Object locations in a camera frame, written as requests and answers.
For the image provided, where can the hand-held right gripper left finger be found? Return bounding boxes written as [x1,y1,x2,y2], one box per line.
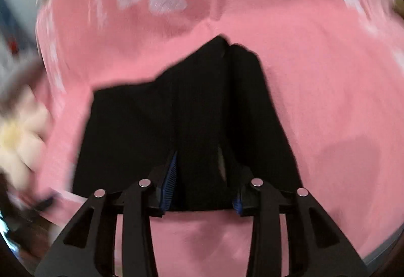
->
[35,151,179,277]

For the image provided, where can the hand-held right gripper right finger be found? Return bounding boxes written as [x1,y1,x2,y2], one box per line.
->
[232,166,370,277]

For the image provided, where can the black pants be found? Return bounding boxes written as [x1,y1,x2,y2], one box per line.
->
[72,34,304,213]

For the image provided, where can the pink printed blanket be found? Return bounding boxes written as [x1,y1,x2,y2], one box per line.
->
[33,0,404,277]

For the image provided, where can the cream flower pillow yellow centre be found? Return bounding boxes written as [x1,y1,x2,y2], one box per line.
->
[0,84,54,191]

